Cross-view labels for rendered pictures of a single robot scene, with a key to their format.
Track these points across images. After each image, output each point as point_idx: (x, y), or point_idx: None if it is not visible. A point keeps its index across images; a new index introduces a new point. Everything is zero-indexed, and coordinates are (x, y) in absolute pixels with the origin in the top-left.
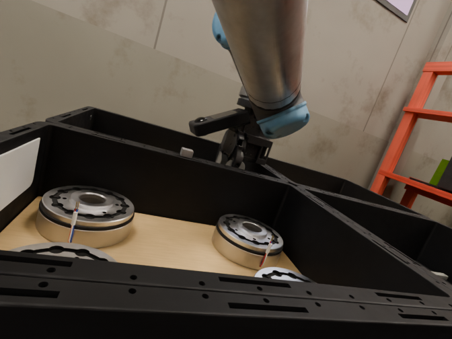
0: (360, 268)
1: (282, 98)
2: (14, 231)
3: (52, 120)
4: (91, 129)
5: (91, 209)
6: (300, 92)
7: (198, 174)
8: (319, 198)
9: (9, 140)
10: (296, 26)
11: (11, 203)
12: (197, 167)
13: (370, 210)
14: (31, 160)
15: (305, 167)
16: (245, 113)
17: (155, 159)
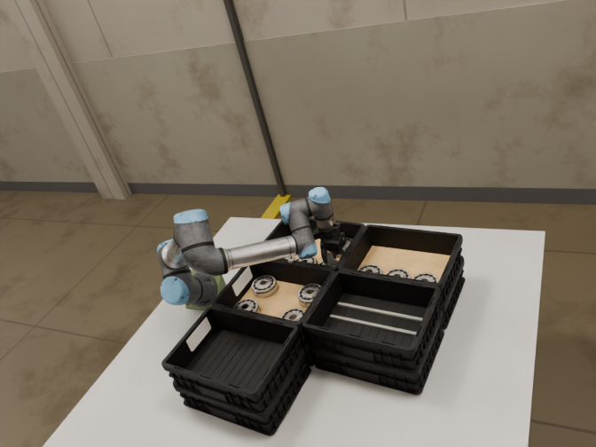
0: None
1: (287, 256)
2: (248, 292)
3: None
4: (289, 226)
5: (261, 286)
6: (302, 246)
7: (295, 269)
8: (348, 276)
9: (238, 275)
10: (259, 261)
11: (247, 285)
12: (294, 267)
13: (381, 281)
14: (248, 272)
15: (418, 230)
16: (318, 232)
17: (280, 265)
